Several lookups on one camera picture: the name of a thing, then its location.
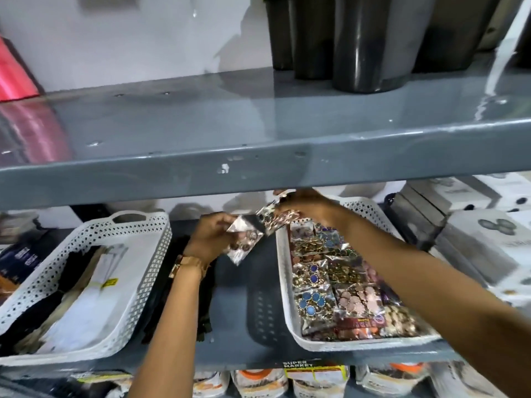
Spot black packaged items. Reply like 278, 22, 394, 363
0, 247, 102, 358

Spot orange white food packet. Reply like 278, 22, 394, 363
193, 371, 231, 398
291, 376, 349, 398
231, 369, 289, 398
355, 362, 430, 397

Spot dark blue packets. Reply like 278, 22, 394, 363
0, 239, 47, 287

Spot black hair accessories bundle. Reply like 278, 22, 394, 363
141, 235, 217, 345

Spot white perforated basket with handle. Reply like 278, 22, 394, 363
0, 210, 173, 367

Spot white perforated jewelry basket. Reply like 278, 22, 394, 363
275, 196, 443, 353

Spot yellow shelf price label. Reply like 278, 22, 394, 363
283, 360, 350, 383

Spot stack of dark-sided boxes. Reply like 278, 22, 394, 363
383, 192, 448, 252

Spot dark brown tumbler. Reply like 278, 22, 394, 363
414, 0, 503, 73

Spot pile of jewelry packets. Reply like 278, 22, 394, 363
289, 221, 433, 343

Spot slim black tumbler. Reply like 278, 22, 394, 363
263, 0, 293, 71

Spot pink glossy roll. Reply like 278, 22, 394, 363
0, 36, 41, 102

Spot person's right forearm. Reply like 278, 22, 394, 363
338, 205, 531, 398

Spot clear plastic packet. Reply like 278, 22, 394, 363
430, 360, 509, 398

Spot gold wristwatch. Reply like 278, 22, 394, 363
168, 254, 209, 281

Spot person's right hand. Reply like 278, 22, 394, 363
273, 188, 349, 229

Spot clear earring packet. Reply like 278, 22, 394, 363
225, 215, 266, 266
255, 190, 300, 237

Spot large white product box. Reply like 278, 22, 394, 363
435, 209, 531, 287

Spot grey metal shelf board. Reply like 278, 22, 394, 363
0, 221, 462, 375
0, 53, 531, 212

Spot white paper packets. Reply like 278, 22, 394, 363
35, 243, 138, 355

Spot person's left hand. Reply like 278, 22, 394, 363
183, 212, 251, 266

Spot person's left forearm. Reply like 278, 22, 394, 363
128, 264, 210, 398

